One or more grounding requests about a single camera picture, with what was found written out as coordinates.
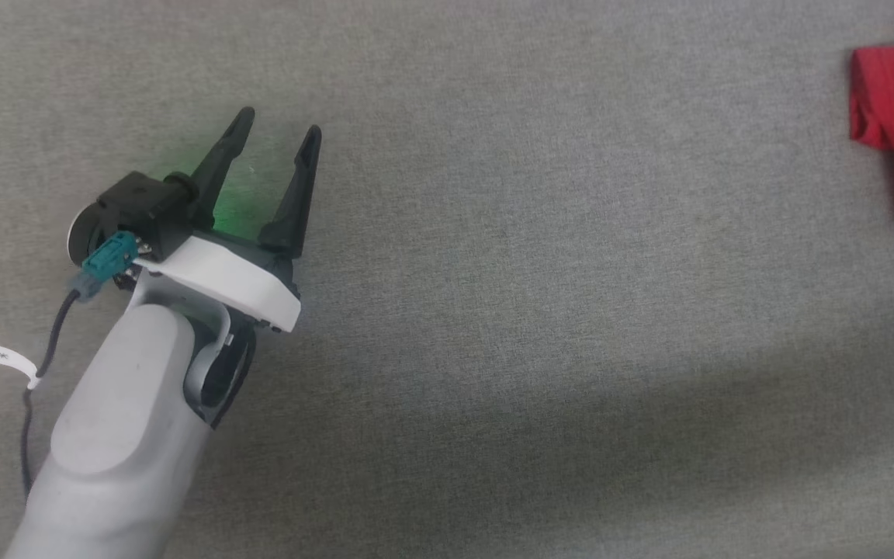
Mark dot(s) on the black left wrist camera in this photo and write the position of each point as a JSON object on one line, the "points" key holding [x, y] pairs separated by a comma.
{"points": [[140, 210]]}

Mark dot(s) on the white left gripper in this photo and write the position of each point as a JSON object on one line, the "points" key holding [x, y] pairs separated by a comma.
{"points": [[237, 283]]}

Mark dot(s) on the grey fabric sofa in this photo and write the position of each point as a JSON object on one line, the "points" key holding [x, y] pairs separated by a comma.
{"points": [[532, 310]]}

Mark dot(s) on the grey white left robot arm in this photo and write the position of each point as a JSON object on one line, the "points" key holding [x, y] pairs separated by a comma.
{"points": [[117, 435]]}

